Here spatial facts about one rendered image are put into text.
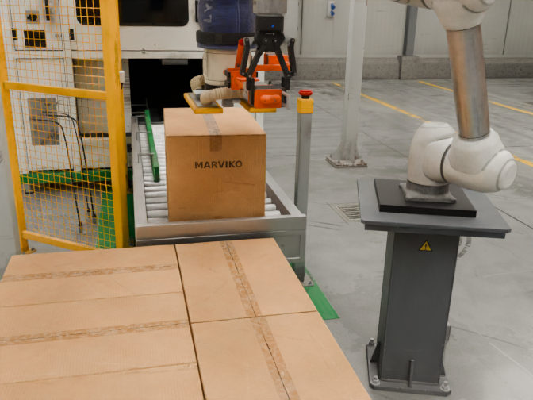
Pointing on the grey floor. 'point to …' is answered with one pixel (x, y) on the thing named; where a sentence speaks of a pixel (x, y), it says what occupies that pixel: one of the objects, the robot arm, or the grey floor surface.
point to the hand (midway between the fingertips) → (267, 93)
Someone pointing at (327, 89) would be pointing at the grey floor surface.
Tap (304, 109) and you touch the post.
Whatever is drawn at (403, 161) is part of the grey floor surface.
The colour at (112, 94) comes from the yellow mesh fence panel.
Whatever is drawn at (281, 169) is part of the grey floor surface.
